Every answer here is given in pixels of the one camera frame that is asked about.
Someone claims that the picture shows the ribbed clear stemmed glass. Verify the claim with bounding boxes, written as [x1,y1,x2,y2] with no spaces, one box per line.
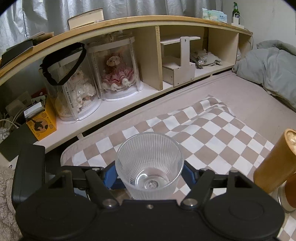
[115,132,184,200]

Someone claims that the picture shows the tall bamboo cylinder cup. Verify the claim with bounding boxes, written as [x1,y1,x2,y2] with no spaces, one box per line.
[253,128,295,193]

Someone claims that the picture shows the white cup with brown sleeve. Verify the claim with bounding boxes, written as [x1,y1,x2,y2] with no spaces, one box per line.
[278,173,295,213]

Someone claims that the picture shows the brown white checkered cloth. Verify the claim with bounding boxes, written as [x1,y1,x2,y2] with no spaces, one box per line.
[60,94,296,241]

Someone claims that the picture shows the yellow cartoon box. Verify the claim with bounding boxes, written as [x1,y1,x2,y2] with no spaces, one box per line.
[26,100,57,141]

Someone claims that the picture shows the doll in white dress case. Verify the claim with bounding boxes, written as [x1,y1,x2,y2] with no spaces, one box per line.
[40,47,101,123]

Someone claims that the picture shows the small wooden stand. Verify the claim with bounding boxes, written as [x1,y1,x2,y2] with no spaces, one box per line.
[160,36,201,87]

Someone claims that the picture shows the doll in pink dress case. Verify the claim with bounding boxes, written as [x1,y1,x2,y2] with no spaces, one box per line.
[87,37,142,101]

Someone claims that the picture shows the wooden shelf unit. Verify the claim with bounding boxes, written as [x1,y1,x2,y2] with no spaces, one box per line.
[0,15,254,153]

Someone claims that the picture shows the grey duvet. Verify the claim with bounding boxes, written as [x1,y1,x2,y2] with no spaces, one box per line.
[232,40,295,110]

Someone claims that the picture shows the white charger block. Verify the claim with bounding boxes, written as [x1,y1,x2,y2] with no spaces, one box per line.
[231,13,244,29]

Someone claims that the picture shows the tissue pack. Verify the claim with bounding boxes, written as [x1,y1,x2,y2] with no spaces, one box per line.
[202,8,227,23]

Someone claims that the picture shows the thick book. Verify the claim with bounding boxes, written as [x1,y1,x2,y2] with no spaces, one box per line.
[67,8,104,30]

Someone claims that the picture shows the green glass bottle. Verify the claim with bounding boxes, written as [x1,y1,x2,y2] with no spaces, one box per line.
[232,2,240,20]

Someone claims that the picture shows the grey curtain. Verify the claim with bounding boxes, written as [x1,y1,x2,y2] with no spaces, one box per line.
[0,0,224,54]

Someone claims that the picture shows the black strap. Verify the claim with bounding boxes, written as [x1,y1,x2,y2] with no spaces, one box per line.
[40,42,87,86]

